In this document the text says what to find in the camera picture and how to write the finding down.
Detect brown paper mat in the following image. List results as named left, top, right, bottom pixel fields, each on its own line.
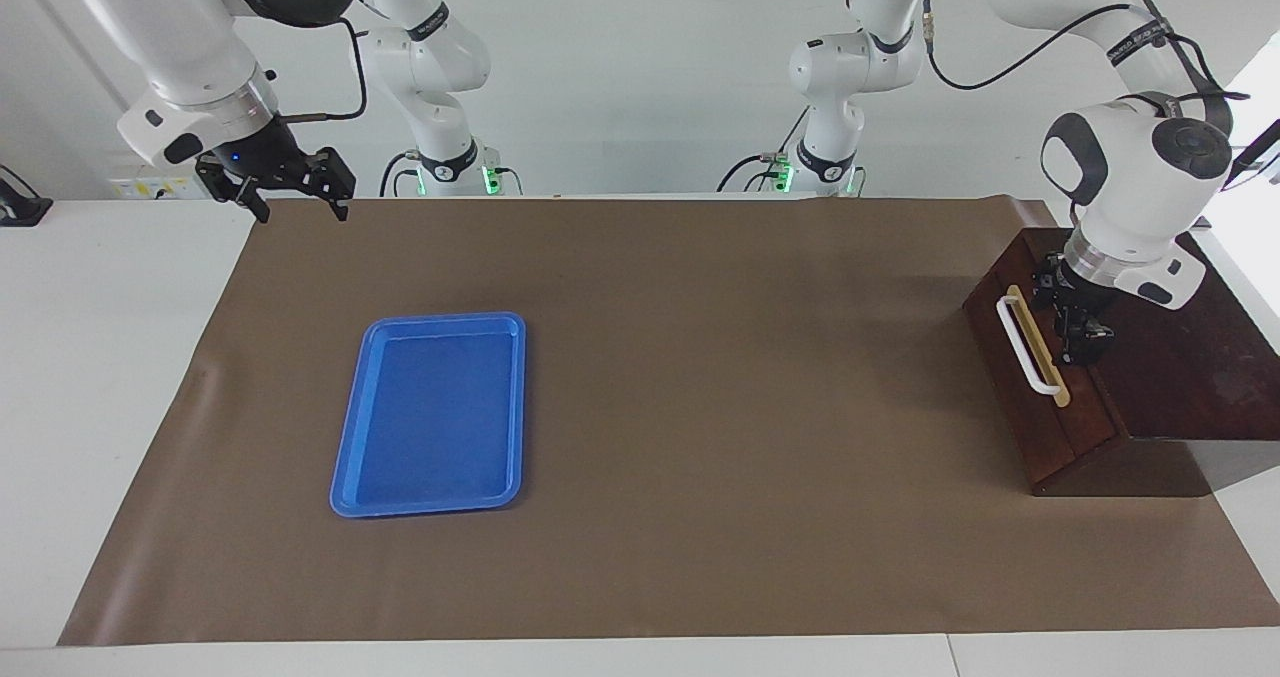
left=57, top=195, right=1280, bottom=648

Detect black table clamp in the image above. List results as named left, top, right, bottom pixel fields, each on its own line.
left=0, top=164, right=53, bottom=228

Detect white wall power socket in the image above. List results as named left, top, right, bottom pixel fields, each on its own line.
left=108, top=152, right=206, bottom=201

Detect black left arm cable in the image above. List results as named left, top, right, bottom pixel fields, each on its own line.
left=922, top=0, right=1141, bottom=92

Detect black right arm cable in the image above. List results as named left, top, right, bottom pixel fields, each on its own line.
left=275, top=17, right=369, bottom=122

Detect black left base cable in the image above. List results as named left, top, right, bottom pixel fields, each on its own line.
left=717, top=107, right=811, bottom=195

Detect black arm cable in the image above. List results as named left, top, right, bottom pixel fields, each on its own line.
left=922, top=0, right=1141, bottom=92
left=275, top=17, right=369, bottom=122

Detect black base cable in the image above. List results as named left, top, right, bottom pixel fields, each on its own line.
left=717, top=107, right=811, bottom=195
left=379, top=151, right=422, bottom=198

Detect blue plastic tray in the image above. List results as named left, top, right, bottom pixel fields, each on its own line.
left=329, top=312, right=528, bottom=519

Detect black right base cable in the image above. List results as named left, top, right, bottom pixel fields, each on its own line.
left=379, top=151, right=422, bottom=198

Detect dark wooden cabinet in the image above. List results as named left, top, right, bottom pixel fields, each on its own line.
left=963, top=225, right=1280, bottom=498

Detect black stand with pole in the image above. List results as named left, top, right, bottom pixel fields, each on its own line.
left=1190, top=119, right=1280, bottom=230

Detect wooden drawer with white handle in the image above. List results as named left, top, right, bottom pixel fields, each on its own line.
left=997, top=240, right=1124, bottom=456

